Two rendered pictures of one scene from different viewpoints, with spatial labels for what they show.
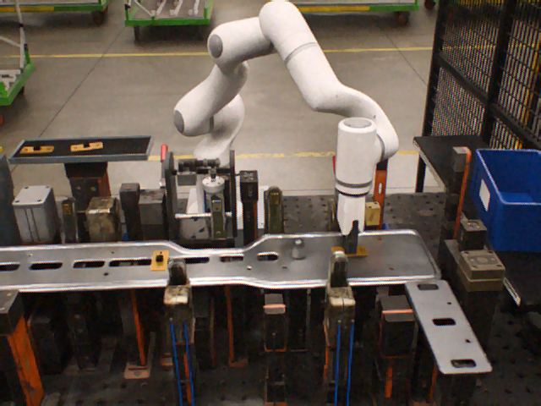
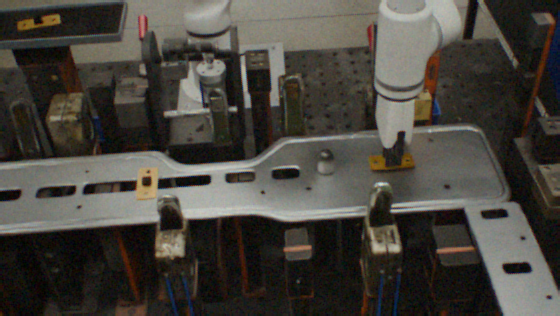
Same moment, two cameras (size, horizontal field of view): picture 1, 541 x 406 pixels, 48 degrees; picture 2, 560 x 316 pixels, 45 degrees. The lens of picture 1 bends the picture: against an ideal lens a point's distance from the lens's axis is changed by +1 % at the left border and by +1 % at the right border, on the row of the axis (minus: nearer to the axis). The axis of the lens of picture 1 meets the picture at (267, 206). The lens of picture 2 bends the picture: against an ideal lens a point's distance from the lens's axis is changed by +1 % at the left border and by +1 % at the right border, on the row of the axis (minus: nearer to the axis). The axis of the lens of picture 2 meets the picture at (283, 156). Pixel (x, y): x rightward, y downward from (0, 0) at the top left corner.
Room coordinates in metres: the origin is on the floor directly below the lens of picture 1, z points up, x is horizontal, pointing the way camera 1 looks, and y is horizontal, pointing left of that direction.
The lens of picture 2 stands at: (0.30, 0.00, 1.89)
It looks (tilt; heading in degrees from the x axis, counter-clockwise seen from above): 42 degrees down; 0
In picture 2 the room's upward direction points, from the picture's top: 3 degrees counter-clockwise
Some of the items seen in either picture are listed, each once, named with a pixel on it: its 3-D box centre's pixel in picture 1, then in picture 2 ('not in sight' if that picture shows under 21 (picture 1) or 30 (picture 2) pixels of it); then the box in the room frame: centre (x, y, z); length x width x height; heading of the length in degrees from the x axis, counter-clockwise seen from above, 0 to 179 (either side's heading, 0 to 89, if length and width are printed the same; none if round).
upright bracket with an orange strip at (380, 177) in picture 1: (375, 236); (423, 128); (1.40, -0.30, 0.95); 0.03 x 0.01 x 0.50; 92
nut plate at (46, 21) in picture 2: (86, 145); (38, 21); (1.55, 0.50, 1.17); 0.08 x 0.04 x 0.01; 106
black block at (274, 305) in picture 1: (275, 353); (300, 295); (1.06, -0.01, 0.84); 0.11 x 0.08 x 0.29; 2
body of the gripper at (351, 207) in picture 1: (352, 205); (396, 108); (1.24, -0.20, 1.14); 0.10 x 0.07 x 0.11; 2
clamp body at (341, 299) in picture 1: (336, 352); (376, 296); (1.03, -0.15, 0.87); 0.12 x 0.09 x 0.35; 2
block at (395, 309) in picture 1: (390, 354); (444, 292); (1.05, -0.28, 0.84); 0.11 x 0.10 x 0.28; 2
